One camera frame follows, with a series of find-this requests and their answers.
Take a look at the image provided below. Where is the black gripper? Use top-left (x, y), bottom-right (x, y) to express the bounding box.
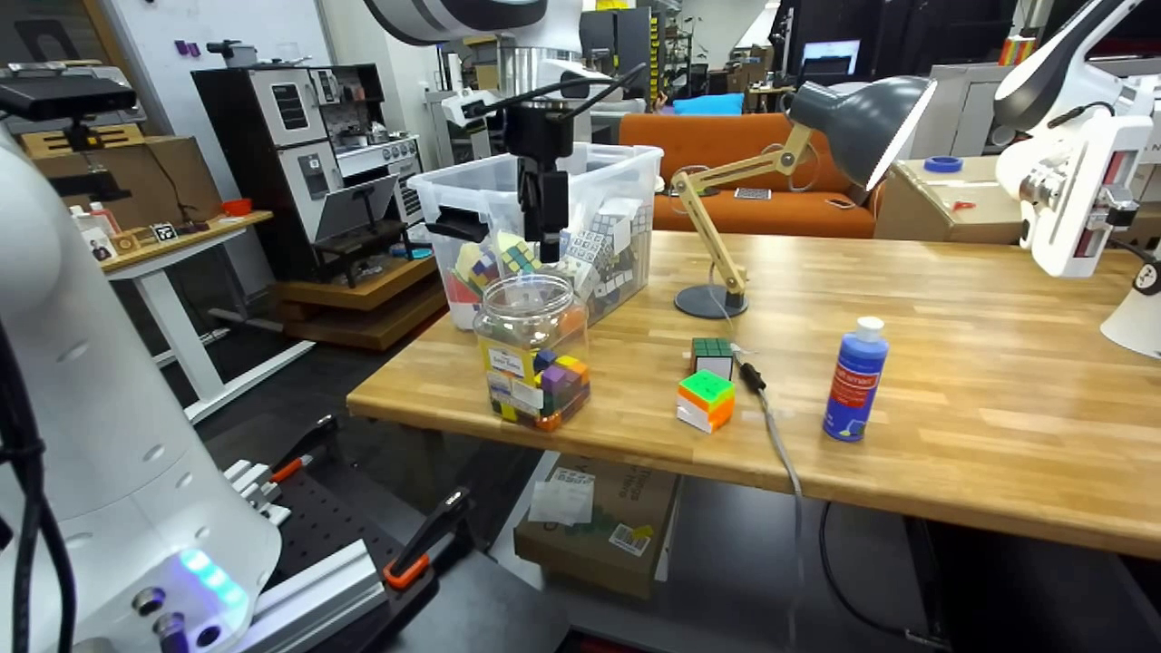
top-left (503, 98), bottom-right (581, 265)

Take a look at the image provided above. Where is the clear jar of coloured blocks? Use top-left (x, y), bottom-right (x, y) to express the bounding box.
top-left (471, 269), bottom-right (594, 437)

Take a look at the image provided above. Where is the clear plastic storage box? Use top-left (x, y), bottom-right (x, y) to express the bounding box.
top-left (406, 140), bottom-right (668, 336)

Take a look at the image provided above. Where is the labelled cardboard box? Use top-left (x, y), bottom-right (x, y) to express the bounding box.
top-left (512, 454), bottom-right (687, 605)

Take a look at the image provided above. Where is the brown cardboard box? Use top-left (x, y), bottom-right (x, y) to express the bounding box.
top-left (16, 120), bottom-right (227, 237)

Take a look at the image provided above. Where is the cardboard box with blue lid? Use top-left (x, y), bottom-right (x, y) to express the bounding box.
top-left (870, 151), bottom-right (1028, 244)

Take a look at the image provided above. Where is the orange sofa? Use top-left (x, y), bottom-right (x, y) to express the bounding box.
top-left (614, 108), bottom-right (880, 238)

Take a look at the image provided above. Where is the low wooden shelf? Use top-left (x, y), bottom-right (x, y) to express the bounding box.
top-left (273, 259), bottom-right (450, 354)

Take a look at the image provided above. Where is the black-framed Rubik's cube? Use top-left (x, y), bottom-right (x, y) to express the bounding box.
top-left (689, 333), bottom-right (740, 380)

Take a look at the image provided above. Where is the bright stickerless Rubik's cube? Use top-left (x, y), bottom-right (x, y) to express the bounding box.
top-left (676, 365), bottom-right (740, 437)

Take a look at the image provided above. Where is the black equipment cabinet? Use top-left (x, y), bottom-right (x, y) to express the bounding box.
top-left (194, 63), bottom-right (437, 283)

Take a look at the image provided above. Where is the background monitor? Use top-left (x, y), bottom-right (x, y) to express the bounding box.
top-left (798, 35), bottom-right (867, 86)

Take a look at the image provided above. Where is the blue bottle with white cap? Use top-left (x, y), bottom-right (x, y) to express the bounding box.
top-left (820, 311), bottom-right (893, 445)

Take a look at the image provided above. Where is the white-legged side table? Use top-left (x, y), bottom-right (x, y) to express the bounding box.
top-left (103, 208), bottom-right (323, 428)

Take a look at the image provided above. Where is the black and white curved head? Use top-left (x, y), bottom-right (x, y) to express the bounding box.
top-left (991, 0), bottom-right (1145, 137)

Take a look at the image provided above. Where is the white round base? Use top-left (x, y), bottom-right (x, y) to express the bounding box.
top-left (1097, 237), bottom-right (1161, 363)

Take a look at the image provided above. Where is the grey cable with black plug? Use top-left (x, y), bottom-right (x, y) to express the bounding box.
top-left (732, 354), bottom-right (812, 653)

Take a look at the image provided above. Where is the orange-handled black clamp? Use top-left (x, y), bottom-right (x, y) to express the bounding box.
top-left (381, 487), bottom-right (475, 595)
top-left (264, 410), bottom-right (340, 491)

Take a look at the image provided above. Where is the aluminium rail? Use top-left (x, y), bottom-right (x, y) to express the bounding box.
top-left (236, 537), bottom-right (406, 653)

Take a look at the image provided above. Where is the black camera on stand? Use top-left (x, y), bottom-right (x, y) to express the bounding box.
top-left (0, 68), bottom-right (142, 155)

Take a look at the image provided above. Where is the white camera device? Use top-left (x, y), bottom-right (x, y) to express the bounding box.
top-left (991, 111), bottom-right (1154, 283)

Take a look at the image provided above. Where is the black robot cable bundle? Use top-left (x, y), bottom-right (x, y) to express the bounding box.
top-left (0, 322), bottom-right (81, 653)

